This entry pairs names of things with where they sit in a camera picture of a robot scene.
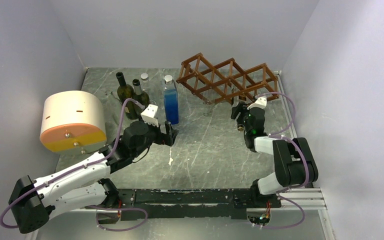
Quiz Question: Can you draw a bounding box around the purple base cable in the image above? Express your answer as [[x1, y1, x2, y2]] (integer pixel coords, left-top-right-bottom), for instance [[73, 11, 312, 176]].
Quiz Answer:
[[95, 205, 149, 233]]

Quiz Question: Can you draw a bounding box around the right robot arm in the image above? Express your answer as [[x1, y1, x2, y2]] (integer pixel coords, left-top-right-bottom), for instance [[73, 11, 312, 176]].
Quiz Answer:
[[230, 103, 319, 207]]

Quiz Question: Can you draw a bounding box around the dark green open wine bottle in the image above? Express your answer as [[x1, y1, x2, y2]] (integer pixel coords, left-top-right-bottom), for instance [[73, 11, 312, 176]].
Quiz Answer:
[[115, 71, 139, 120]]

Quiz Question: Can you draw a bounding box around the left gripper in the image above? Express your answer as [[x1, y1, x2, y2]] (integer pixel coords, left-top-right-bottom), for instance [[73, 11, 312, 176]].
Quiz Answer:
[[132, 112, 178, 157]]

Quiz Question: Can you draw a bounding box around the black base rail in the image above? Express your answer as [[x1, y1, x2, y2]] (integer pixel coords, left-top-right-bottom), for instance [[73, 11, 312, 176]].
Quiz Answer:
[[99, 188, 282, 221]]

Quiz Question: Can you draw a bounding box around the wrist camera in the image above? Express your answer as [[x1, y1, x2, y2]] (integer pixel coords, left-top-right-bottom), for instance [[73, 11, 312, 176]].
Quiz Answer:
[[140, 104, 159, 127], [247, 96, 267, 110]]

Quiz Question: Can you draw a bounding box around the brown wooden wine rack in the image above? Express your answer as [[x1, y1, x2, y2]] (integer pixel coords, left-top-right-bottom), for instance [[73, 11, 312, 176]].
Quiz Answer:
[[176, 52, 279, 104]]

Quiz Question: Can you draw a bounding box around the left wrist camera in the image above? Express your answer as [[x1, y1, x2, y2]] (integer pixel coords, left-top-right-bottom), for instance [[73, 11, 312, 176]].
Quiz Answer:
[[140, 104, 159, 127]]

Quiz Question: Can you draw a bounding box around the clear square gold-label bottle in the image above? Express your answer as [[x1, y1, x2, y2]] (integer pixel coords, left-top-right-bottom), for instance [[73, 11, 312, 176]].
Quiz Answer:
[[230, 94, 249, 132]]

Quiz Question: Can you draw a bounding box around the clear bottle silver cap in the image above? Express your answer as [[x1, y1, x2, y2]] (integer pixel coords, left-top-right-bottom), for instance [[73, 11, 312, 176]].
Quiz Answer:
[[140, 73, 152, 99]]

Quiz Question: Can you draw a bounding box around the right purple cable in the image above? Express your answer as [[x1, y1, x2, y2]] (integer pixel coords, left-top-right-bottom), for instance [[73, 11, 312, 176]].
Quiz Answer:
[[254, 92, 312, 229]]

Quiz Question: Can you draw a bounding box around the cream and orange cylinder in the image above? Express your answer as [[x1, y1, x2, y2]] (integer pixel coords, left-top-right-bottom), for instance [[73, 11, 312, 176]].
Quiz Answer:
[[39, 90, 107, 155]]

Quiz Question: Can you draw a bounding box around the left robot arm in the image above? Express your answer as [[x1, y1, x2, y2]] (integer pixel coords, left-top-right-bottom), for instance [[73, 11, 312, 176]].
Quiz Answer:
[[8, 120, 179, 234]]

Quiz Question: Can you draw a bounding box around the blue square bottle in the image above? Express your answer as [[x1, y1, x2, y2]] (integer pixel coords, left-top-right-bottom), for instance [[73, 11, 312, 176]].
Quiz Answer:
[[163, 75, 179, 125]]

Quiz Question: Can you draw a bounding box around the dark green labelled wine bottle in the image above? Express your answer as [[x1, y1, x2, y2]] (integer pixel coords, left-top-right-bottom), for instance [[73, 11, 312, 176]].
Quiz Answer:
[[132, 79, 150, 108]]

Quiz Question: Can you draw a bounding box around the clear round glass bottle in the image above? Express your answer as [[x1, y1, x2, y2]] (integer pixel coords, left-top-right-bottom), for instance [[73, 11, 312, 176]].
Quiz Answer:
[[203, 89, 219, 117]]

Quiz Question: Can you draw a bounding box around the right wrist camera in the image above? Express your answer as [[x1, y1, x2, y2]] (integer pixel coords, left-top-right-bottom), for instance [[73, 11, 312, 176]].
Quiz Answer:
[[247, 96, 267, 110]]

